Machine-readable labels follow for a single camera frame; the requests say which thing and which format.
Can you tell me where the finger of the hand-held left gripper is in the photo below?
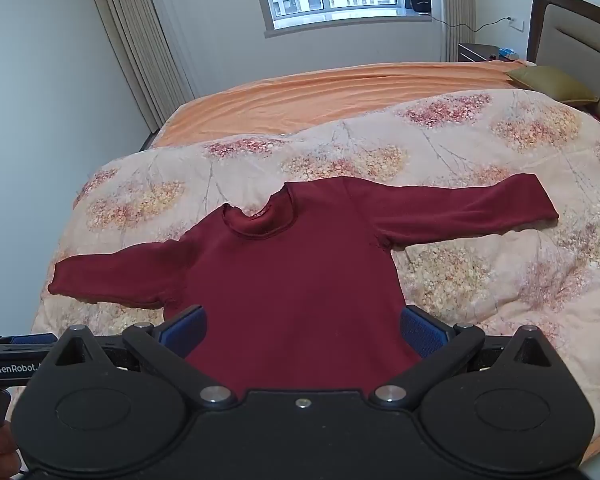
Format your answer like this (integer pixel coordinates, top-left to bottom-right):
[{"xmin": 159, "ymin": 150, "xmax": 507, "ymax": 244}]
[{"xmin": 0, "ymin": 334, "xmax": 60, "ymax": 357}]

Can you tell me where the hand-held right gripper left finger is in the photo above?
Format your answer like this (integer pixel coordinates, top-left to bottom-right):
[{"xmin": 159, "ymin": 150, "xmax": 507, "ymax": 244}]
[{"xmin": 55, "ymin": 304, "xmax": 238, "ymax": 408}]

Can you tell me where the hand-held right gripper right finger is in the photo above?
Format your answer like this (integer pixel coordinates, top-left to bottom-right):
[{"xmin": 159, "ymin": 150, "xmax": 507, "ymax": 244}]
[{"xmin": 369, "ymin": 304, "xmax": 561, "ymax": 408}]

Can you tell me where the dark red long-sleeved sweater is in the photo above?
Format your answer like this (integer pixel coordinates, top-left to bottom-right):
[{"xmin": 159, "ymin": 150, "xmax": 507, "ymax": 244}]
[{"xmin": 47, "ymin": 172, "xmax": 560, "ymax": 396}]

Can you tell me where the floral beige duvet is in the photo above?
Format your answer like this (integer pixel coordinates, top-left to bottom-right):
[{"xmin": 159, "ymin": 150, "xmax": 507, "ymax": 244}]
[{"xmin": 30, "ymin": 89, "xmax": 600, "ymax": 443}]

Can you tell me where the orange bed sheet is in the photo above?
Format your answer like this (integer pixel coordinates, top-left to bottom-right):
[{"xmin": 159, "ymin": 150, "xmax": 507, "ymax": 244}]
[{"xmin": 150, "ymin": 59, "xmax": 537, "ymax": 148}]

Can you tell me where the olive green pillow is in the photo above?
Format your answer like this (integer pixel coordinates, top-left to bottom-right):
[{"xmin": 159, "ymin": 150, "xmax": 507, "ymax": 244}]
[{"xmin": 505, "ymin": 65, "xmax": 600, "ymax": 107}]

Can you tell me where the dark wooden nightstand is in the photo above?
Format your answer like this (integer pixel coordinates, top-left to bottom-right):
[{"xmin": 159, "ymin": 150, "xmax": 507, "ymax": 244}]
[{"xmin": 457, "ymin": 42, "xmax": 521, "ymax": 64}]

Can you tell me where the beige pleated curtain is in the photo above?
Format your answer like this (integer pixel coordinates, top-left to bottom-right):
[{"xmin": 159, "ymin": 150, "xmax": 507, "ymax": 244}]
[
  {"xmin": 82, "ymin": 0, "xmax": 197, "ymax": 134},
  {"xmin": 440, "ymin": 0, "xmax": 477, "ymax": 61}
]

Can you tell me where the brown padded headboard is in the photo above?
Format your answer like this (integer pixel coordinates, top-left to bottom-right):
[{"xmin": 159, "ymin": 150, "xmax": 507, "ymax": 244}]
[{"xmin": 526, "ymin": 0, "xmax": 600, "ymax": 137}]

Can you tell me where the black cable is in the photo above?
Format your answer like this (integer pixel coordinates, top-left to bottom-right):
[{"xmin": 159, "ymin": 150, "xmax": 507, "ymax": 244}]
[{"xmin": 430, "ymin": 14, "xmax": 514, "ymax": 31}]

